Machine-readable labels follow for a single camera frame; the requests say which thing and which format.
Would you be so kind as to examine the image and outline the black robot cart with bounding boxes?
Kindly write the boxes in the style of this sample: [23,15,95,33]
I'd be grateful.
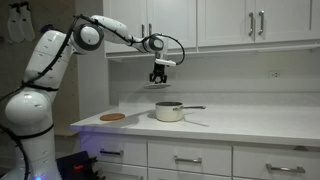
[56,150,102,180]

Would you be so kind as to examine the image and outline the steel drawer handle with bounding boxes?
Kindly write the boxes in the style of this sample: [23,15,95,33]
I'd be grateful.
[173,154,203,165]
[265,162,307,175]
[99,148,125,157]

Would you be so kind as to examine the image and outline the white pot with steel handle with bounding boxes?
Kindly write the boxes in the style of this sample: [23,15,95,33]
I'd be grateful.
[154,101,207,123]

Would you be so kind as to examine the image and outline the round cork trivet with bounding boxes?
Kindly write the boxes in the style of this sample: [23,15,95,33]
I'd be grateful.
[99,113,127,122]

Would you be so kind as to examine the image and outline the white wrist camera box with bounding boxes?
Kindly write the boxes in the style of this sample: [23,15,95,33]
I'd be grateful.
[154,58,177,67]

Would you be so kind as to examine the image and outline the white hanging swim fin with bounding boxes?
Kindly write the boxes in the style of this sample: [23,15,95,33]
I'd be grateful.
[19,1,36,43]
[6,2,25,44]

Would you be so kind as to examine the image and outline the white round plate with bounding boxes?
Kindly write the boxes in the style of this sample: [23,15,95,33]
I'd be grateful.
[143,81,172,90]

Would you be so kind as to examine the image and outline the white upper wall cabinets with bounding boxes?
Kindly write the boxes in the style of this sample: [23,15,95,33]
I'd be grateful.
[102,0,320,60]

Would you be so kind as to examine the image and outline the red-handled black clamp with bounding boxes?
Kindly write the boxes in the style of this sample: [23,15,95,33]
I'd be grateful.
[72,162,88,172]

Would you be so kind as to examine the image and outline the white lower counter cabinets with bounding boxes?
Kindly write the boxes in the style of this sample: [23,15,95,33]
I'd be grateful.
[70,129,320,180]

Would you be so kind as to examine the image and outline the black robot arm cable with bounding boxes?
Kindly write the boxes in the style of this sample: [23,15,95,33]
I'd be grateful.
[0,13,186,180]

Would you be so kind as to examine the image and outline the white wall outlet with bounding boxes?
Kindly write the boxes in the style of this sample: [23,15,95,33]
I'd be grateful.
[268,69,284,80]

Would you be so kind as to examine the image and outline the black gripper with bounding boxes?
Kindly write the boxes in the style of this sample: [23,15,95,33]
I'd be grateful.
[149,63,169,85]

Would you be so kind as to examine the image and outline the blue hanging object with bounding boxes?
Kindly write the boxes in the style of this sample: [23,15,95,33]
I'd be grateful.
[40,23,56,35]

